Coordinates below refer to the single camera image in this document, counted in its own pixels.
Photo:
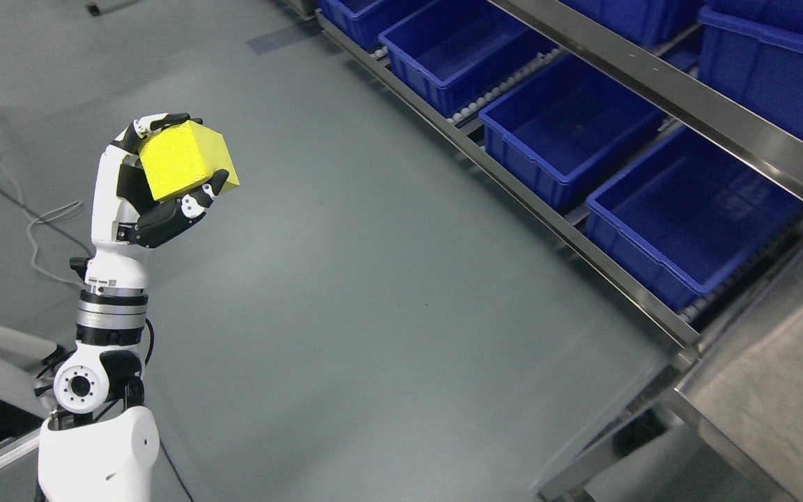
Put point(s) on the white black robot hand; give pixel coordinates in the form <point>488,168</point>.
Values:
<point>126,223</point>

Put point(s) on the yellow foam block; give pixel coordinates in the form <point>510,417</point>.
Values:
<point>182,157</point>

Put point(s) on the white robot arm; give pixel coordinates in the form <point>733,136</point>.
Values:
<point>101,441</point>

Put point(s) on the metal shelf rack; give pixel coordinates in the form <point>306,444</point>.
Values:
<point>687,103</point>

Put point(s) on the stainless steel table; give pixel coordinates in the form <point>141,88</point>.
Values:
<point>743,398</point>

